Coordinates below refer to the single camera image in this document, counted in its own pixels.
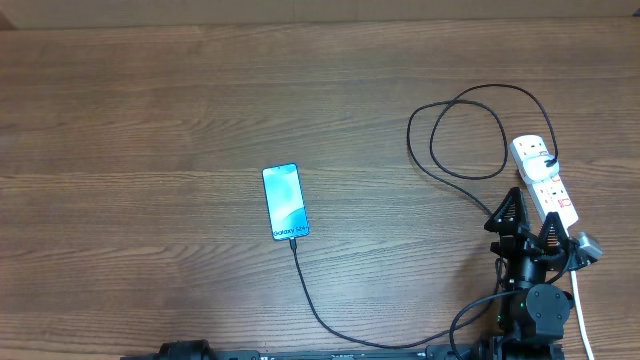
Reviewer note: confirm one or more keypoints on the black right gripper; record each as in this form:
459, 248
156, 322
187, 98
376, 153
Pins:
514, 225

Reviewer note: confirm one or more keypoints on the Samsung Galaxy smartphone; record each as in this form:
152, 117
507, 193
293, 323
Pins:
285, 202

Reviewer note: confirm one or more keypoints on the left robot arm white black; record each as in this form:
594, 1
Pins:
186, 350

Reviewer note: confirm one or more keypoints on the white USB charger adapter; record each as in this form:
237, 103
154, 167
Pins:
539, 168

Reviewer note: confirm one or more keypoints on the white power strip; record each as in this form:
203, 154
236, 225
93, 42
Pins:
549, 195

